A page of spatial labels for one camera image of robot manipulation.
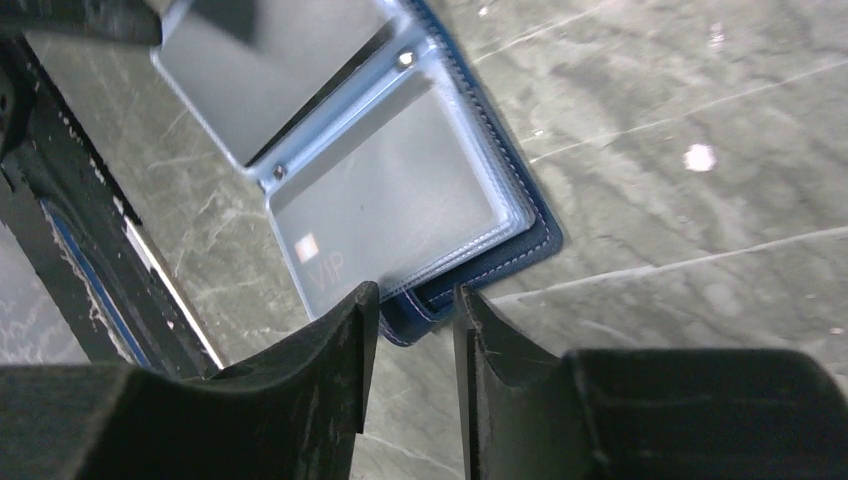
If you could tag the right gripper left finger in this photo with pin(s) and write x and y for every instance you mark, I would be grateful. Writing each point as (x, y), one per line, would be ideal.
(293, 411)

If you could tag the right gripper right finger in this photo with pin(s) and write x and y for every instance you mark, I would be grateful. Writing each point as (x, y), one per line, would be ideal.
(521, 411)

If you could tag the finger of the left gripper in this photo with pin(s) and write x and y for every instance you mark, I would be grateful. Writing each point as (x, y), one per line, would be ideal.
(124, 21)

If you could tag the grey VIP credit card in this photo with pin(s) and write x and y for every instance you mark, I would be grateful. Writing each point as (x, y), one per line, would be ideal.
(392, 197)

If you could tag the blue leather card holder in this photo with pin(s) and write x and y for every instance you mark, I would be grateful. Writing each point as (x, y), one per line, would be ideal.
(310, 68)

